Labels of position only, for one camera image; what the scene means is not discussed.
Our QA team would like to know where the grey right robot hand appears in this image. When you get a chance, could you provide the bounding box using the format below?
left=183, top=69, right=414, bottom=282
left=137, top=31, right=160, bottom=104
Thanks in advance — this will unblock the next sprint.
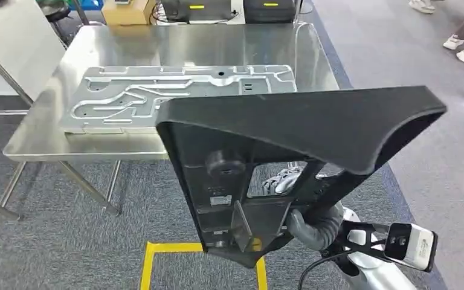
left=261, top=166, right=345, bottom=252

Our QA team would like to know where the black plastic panel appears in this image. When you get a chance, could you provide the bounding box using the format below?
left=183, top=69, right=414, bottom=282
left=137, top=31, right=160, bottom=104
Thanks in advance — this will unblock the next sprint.
left=155, top=85, right=448, bottom=269

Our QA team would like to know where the stamped metal plate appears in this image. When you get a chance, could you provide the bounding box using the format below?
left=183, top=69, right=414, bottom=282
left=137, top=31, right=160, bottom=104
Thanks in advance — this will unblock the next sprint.
left=59, top=63, right=298, bottom=135

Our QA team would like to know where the steel table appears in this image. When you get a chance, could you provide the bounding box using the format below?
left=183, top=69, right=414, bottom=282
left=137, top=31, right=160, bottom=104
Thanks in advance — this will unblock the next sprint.
left=0, top=22, right=341, bottom=218

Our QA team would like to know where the cardboard box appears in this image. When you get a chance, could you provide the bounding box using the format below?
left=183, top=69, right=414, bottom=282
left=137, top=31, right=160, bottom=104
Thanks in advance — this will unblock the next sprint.
left=101, top=0, right=158, bottom=27

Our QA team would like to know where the black stool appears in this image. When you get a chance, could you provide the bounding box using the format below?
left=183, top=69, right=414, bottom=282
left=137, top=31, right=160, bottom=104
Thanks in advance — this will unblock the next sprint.
left=36, top=0, right=91, bottom=48

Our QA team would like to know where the grey steel stand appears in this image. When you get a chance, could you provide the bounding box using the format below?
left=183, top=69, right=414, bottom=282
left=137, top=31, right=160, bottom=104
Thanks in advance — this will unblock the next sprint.
left=0, top=27, right=35, bottom=108

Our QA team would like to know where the white board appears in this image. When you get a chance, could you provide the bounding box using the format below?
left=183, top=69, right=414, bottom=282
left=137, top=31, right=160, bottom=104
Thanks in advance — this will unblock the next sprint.
left=0, top=0, right=67, bottom=98

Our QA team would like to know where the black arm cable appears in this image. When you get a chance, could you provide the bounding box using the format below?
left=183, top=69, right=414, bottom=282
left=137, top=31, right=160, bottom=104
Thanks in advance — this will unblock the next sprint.
left=297, top=250, right=353, bottom=290

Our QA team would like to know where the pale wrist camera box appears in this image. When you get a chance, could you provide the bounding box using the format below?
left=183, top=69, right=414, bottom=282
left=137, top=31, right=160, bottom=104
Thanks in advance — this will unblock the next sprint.
left=384, top=222, right=439, bottom=273

